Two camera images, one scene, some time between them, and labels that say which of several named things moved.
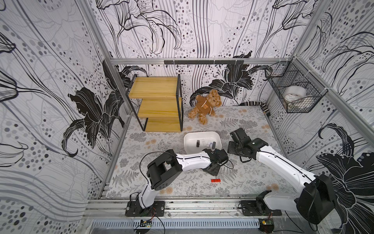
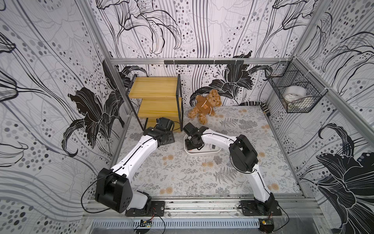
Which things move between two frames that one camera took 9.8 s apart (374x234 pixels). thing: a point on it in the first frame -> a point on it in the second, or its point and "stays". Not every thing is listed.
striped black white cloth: [263, 106] stays
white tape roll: [291, 93] stays
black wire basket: [299, 90] stays
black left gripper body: [214, 170] -> [168, 138]
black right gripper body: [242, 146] -> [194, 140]
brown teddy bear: [205, 105] stays
